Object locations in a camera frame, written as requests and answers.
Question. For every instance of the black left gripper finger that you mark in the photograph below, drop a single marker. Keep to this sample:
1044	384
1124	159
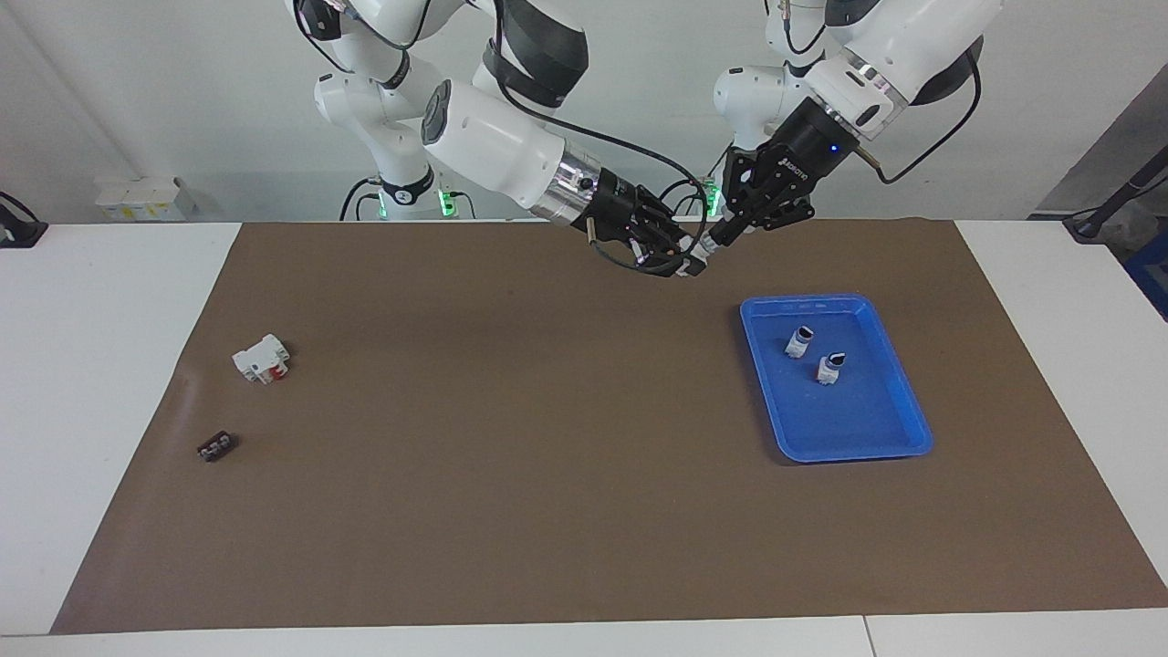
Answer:
785	212
744	187

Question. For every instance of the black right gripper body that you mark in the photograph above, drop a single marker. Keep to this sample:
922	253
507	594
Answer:
620	212

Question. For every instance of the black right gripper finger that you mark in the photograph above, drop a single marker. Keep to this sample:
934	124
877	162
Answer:
675	265
666	219

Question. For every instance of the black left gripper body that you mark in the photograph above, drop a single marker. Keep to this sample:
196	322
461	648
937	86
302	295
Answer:
808	146

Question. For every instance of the selector switch with orange base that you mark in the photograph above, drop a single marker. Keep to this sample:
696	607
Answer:
704	248

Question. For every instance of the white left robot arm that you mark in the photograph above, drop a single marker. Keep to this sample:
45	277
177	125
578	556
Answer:
912	46

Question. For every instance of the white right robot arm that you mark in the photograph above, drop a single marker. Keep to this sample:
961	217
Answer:
493	146

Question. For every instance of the white part in tray left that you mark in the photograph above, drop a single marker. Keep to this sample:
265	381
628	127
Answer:
799	342

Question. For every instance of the blue plastic tray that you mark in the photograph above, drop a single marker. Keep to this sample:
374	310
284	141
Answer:
849	420

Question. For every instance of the brown table mat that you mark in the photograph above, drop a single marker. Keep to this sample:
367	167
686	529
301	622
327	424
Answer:
547	456

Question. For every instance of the black stand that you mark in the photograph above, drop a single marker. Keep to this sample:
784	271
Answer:
1122	196

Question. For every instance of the blue crate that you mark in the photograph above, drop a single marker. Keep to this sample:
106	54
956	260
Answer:
1152	274

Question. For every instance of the white circuit breaker red lever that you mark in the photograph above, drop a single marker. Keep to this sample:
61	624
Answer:
260	358

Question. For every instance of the small black terminal block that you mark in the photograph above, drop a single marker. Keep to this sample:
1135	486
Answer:
217	447

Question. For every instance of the black clamp device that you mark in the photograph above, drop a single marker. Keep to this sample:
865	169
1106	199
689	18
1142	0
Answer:
18	228

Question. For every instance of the white selector switch black knob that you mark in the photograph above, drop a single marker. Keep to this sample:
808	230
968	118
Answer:
829	370

